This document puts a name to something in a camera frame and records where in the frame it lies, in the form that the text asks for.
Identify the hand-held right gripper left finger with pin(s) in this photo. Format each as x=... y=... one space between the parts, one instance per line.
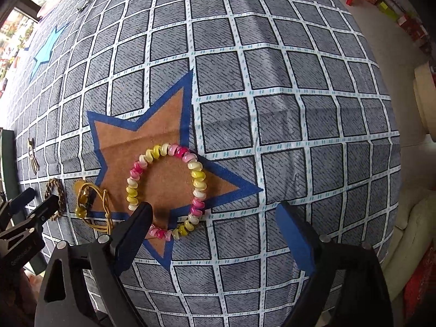
x=136 y=224

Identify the grey checkered star tablecloth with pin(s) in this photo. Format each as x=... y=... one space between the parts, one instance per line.
x=272 y=75

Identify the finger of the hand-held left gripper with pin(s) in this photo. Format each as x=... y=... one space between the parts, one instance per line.
x=20 y=201
x=47 y=207

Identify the row of gift boxes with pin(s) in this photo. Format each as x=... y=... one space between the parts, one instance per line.
x=402 y=20

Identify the red gift bag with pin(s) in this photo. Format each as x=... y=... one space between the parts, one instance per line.
x=422 y=279

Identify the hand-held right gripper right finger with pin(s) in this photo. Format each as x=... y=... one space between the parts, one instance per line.
x=293 y=231

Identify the thin silver bar hairpin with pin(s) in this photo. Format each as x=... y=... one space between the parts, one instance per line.
x=81 y=6

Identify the white jewelry tray black frame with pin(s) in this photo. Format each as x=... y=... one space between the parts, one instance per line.
x=6 y=160

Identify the cream sofa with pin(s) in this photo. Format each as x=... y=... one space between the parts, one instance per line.
x=408 y=231

